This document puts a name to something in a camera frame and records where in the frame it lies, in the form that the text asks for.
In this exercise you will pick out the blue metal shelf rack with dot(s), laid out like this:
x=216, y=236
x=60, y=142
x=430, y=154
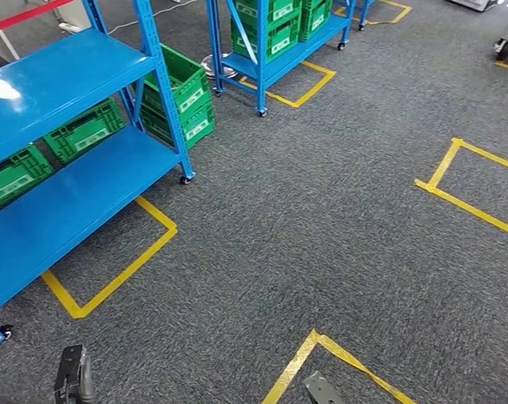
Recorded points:
x=365, y=14
x=69, y=83
x=279, y=56

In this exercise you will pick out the chrome round stanchion base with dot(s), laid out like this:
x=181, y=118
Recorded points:
x=212, y=67

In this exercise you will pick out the white power strip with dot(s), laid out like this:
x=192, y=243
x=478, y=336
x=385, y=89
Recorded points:
x=69, y=27

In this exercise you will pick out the grey robot foot plate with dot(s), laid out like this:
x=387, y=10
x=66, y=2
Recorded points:
x=321, y=390

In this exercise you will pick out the grey flat machine base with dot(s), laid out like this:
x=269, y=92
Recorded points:
x=472, y=4

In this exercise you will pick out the white desk panel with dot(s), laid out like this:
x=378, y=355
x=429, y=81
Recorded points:
x=4, y=36
x=73, y=11

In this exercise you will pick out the red barrier belt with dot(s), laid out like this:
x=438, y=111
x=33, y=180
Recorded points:
x=23, y=17

